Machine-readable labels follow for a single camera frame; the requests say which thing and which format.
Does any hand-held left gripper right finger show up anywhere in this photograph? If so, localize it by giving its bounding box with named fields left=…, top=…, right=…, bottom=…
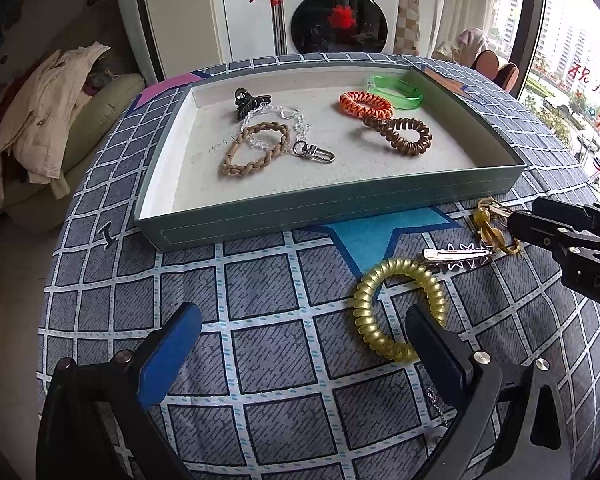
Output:
left=405, top=304, right=598, bottom=480

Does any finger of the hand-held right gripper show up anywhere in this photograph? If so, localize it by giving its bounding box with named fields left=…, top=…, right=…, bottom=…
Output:
left=507, top=210, right=600, bottom=257
left=532, top=197, right=600, bottom=234

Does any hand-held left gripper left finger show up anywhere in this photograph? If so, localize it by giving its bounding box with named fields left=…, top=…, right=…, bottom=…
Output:
left=36, top=302, right=203, bottom=480

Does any amber hair tie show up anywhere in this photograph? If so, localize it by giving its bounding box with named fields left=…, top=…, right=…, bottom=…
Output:
left=472, top=197, right=523, bottom=257

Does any yellow spiral hair tie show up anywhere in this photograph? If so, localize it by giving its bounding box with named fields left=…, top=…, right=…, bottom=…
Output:
left=352, top=257, right=448, bottom=363

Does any silver hair clip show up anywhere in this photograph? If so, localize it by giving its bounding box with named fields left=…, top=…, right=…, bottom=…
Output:
left=422, top=242, right=495, bottom=273

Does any brown spiral hair tie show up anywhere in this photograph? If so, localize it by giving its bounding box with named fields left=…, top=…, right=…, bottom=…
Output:
left=362, top=116, right=432, bottom=157

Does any green transparent bangle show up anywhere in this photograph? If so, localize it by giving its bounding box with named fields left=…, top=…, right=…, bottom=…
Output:
left=366, top=74, right=425, bottom=111

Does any grey-green tray with beige lining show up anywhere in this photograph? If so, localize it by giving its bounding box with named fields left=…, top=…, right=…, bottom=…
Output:
left=132, top=62, right=527, bottom=252

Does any clear bead chain with clasp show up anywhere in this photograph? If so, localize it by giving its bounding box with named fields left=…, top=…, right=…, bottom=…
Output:
left=237, top=104, right=337, bottom=165

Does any orange spiral hair tie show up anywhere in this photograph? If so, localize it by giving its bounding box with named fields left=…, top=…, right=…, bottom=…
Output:
left=339, top=90, right=394, bottom=117

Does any brown braided bracelet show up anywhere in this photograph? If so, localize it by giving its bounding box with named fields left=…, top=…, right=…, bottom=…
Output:
left=221, top=121, right=291, bottom=178

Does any black claw hair clip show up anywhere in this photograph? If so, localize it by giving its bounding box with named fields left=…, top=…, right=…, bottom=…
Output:
left=232, top=87, right=273, bottom=122

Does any red window sticker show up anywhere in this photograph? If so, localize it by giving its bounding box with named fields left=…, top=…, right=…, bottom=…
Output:
left=567, top=60, right=600, bottom=151

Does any brown chair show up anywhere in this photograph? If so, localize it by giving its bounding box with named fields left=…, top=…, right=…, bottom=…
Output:
left=472, top=49, right=501, bottom=78
left=495, top=62, right=520, bottom=95

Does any beige cloth on chair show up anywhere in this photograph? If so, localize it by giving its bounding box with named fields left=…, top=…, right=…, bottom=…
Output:
left=432, top=28, right=491, bottom=63

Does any beige armchair with clothes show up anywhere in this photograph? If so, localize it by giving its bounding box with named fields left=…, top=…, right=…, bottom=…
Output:
left=0, top=72, right=146, bottom=233

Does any checkered hanging cloth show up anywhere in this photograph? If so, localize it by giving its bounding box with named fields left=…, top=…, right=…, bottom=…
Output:
left=395, top=0, right=423, bottom=56

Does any beige jacket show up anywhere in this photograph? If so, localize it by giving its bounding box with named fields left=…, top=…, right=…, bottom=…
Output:
left=0, top=41, right=112, bottom=201

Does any white washing machine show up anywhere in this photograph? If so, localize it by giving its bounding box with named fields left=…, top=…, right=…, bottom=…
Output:
left=275, top=0, right=416, bottom=56

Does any white cabinet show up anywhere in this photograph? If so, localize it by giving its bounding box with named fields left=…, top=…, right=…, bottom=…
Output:
left=112, top=0, right=501, bottom=81

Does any red hooked pole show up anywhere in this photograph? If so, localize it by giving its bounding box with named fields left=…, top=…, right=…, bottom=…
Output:
left=249, top=0, right=287, bottom=56

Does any thin silver chain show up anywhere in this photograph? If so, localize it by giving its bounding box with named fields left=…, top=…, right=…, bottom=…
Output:
left=425, top=387, right=453, bottom=448

